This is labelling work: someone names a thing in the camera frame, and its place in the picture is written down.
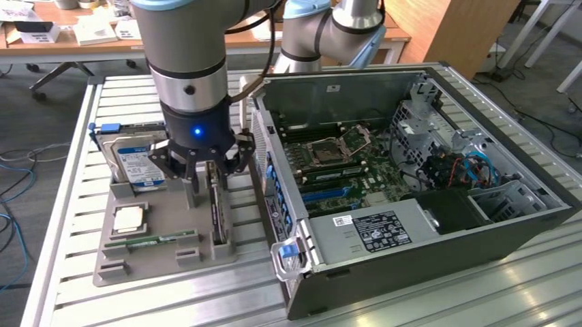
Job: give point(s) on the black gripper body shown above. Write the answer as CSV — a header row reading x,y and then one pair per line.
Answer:
x,y
198,129

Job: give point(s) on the black graphics card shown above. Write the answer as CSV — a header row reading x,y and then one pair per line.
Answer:
x,y
220,211

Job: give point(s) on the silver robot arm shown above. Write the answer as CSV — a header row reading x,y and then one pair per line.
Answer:
x,y
182,41

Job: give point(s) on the grey parts rack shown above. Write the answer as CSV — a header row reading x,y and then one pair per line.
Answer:
x,y
169,221

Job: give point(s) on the CPU socket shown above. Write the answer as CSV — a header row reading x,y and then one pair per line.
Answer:
x,y
325,155

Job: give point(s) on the silver CPU chip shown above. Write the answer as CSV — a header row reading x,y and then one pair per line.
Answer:
x,y
129,219

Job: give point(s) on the RAM stick with white label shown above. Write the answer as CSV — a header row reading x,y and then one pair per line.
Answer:
x,y
332,174

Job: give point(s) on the blue expansion slot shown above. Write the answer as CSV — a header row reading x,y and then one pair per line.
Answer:
x,y
328,195

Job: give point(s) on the green loose RAM stick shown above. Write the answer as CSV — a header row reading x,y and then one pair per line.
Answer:
x,y
150,238

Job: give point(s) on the metal socket cover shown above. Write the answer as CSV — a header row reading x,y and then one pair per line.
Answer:
x,y
355,139

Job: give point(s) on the blue case latch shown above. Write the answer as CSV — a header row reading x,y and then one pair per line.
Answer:
x,y
286,252

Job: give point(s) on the white paper stack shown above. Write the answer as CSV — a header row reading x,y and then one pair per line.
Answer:
x,y
260,34

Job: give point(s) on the white box with label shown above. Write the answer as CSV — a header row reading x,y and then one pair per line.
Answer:
x,y
125,32

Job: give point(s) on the silver chipset heatsink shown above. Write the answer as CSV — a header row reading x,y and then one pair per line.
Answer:
x,y
377,199

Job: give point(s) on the grey power supply unit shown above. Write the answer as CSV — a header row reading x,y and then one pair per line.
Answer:
x,y
337,245

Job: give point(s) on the open white foam box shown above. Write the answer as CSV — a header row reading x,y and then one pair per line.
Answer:
x,y
96,34

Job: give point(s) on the tall perforated drive cage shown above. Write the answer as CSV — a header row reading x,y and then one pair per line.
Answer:
x,y
419,136

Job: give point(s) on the tape roll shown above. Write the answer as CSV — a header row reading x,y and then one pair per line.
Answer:
x,y
86,4

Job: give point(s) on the white box with black lid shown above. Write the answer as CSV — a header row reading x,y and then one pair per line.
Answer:
x,y
40,34

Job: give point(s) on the grey cup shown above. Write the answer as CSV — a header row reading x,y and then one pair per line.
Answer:
x,y
66,4

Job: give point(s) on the black open PC case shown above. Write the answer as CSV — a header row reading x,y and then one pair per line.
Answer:
x,y
409,272

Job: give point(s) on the crumpled white paper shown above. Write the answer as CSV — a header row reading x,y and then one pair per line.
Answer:
x,y
17,13

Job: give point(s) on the wooden cabinet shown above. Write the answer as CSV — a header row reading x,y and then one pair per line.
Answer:
x,y
455,30

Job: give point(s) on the small grey disk bay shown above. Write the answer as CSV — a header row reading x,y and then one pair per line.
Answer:
x,y
505,201

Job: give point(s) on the hard disk with blue bracket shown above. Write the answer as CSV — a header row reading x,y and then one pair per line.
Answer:
x,y
132,167

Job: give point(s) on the white table frame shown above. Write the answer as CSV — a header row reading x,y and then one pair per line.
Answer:
x,y
535,58

